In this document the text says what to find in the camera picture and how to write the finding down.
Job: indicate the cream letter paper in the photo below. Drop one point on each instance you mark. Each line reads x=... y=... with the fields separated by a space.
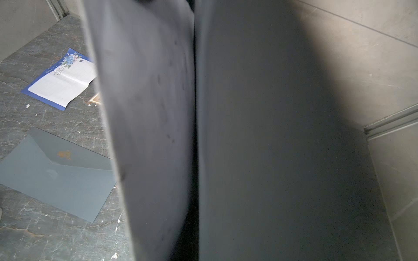
x=96 y=99

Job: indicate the grey envelope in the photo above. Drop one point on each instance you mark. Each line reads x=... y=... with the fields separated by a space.
x=226 y=138
x=59 y=173

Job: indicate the blue bordered letter paper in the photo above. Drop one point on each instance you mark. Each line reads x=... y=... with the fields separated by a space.
x=61 y=83

